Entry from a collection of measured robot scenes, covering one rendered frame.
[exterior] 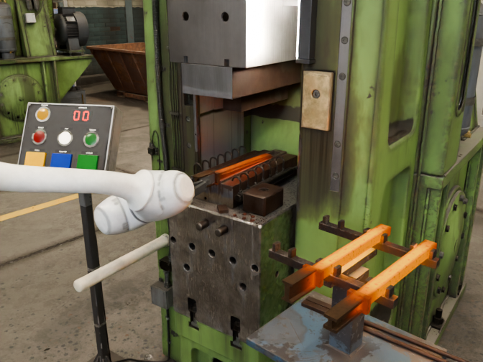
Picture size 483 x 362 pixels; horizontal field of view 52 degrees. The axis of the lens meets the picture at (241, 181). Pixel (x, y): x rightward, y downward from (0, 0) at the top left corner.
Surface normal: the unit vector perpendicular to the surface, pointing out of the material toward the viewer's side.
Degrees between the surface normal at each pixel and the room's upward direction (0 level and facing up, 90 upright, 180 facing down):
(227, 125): 90
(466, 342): 0
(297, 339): 0
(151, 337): 0
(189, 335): 90
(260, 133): 90
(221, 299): 90
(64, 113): 60
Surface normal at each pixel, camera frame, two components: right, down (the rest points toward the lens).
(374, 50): -0.57, 0.28
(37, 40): 0.63, 0.07
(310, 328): 0.00, -0.94
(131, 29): 0.73, 0.23
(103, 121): -0.15, -0.18
